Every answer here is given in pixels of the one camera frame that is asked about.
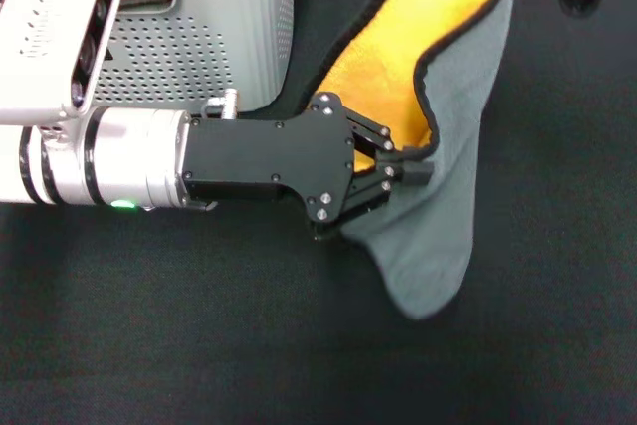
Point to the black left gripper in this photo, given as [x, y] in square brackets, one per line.
[269, 156]

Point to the grey orange black-trimmed towel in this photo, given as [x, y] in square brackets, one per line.
[448, 171]

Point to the grey perforated storage box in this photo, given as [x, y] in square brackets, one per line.
[249, 37]

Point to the black tablecloth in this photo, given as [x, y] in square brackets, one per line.
[149, 320]

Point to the silver knurled connector plug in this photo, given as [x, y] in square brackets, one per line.
[226, 101]

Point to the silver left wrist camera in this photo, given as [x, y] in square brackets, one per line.
[45, 37]

